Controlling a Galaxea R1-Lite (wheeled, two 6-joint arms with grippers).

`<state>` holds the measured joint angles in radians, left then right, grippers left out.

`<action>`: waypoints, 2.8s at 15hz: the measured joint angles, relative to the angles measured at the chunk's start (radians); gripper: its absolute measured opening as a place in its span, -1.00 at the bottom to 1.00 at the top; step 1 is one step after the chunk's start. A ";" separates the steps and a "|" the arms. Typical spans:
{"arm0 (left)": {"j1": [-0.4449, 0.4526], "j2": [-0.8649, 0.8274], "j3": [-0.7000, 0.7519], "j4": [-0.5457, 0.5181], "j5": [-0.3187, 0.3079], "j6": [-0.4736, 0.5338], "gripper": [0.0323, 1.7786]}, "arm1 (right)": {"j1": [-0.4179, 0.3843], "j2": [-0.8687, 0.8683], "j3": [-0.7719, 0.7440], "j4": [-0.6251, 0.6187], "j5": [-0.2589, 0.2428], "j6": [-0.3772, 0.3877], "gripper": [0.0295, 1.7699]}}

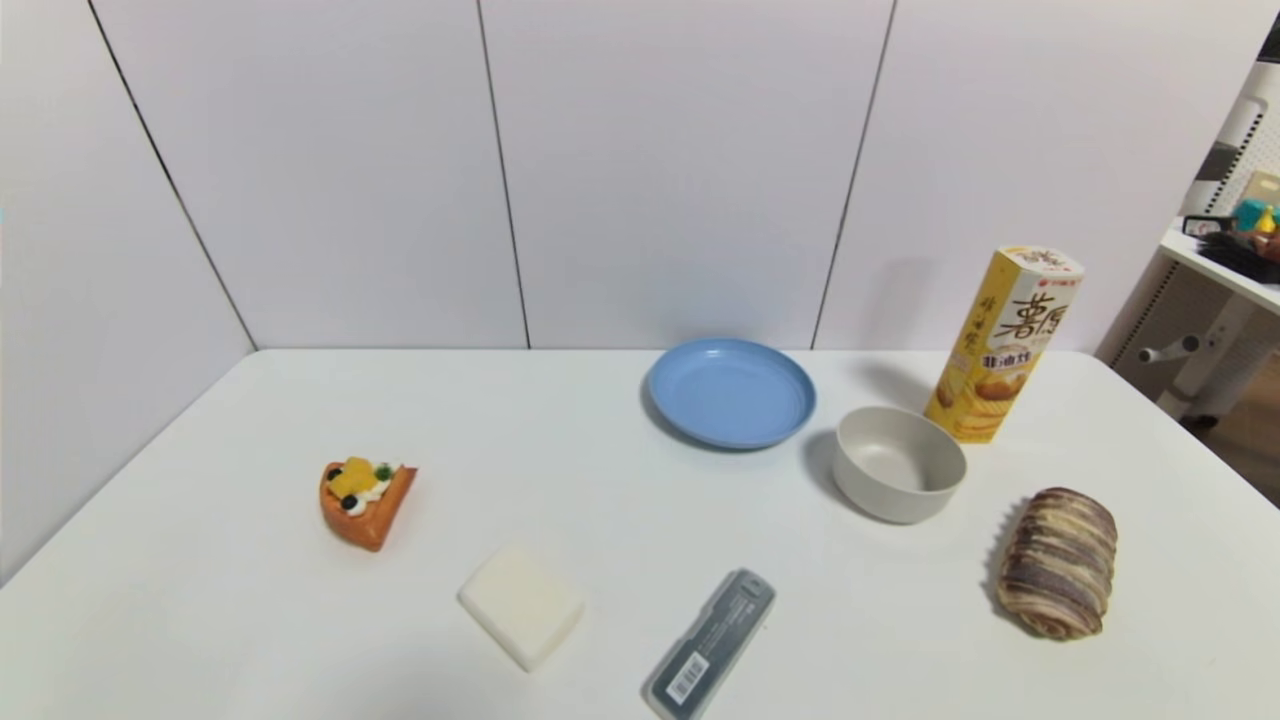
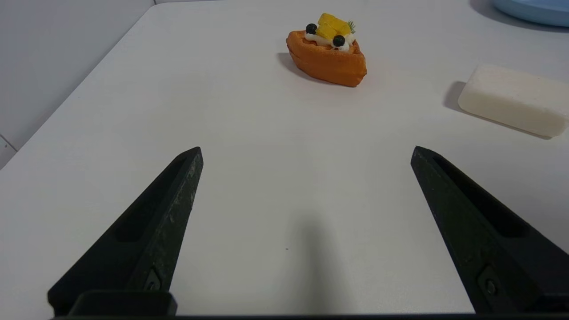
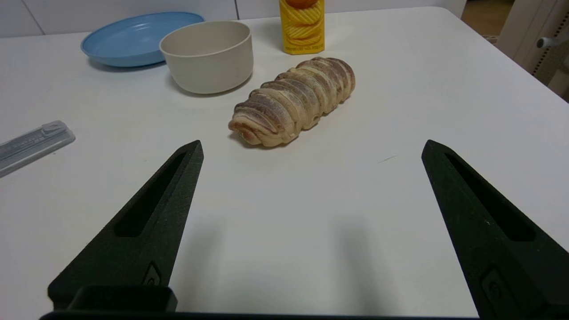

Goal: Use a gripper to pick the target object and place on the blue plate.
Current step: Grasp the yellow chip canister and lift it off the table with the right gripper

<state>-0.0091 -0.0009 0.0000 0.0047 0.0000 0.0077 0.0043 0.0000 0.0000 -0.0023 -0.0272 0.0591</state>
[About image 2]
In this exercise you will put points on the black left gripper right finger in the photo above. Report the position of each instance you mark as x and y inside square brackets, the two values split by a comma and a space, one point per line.
[498, 258]

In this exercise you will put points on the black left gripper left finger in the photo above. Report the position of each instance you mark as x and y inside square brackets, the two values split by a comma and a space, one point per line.
[146, 240]

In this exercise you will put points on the blue plate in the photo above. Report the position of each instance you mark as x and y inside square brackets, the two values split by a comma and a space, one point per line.
[538, 11]

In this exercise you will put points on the orange waffle cake with fruit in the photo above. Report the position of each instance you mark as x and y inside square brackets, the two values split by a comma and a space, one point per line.
[326, 62]

